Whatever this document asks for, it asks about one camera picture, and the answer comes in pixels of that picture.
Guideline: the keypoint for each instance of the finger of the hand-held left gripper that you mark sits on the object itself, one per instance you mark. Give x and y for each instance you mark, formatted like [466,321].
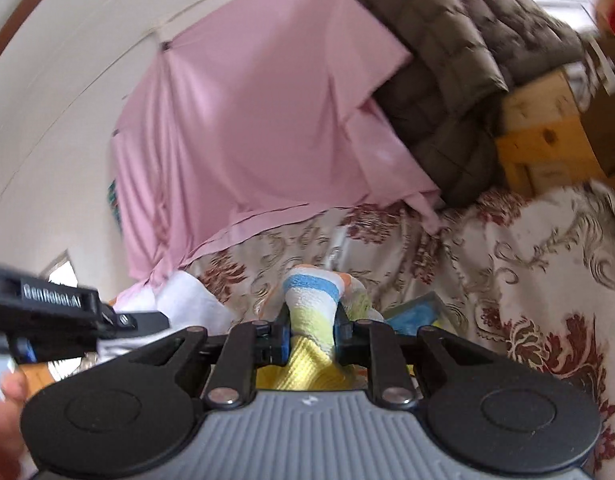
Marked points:
[24,351]
[137,320]

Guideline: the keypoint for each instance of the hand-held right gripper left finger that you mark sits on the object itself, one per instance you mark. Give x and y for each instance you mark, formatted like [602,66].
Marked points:
[286,337]

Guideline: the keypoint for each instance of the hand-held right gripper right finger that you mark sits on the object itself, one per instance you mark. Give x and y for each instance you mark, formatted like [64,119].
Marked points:
[341,340]

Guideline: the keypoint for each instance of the yellow striped towel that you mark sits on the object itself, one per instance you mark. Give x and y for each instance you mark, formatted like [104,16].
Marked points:
[312,305]

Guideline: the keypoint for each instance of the white fluffy towel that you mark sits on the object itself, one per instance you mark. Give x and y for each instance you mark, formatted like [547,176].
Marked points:
[187,300]

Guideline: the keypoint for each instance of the person's left hand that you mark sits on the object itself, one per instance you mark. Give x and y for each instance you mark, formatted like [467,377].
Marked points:
[4,410]

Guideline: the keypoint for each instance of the window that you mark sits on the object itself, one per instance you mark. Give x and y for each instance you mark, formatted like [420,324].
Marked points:
[62,272]

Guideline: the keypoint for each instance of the blue cloth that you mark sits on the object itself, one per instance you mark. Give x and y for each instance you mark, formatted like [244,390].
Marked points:
[417,315]

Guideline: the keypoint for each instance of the floral bedspread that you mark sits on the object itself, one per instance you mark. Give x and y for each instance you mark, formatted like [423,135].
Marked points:
[512,270]

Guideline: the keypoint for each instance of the pink cloth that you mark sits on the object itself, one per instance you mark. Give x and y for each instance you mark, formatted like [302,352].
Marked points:
[247,135]

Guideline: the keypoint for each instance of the brown quilted jacket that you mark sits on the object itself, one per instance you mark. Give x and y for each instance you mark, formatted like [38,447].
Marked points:
[467,60]

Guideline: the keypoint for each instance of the colourful wall hanging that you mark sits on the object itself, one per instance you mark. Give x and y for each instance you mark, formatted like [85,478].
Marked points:
[114,205]

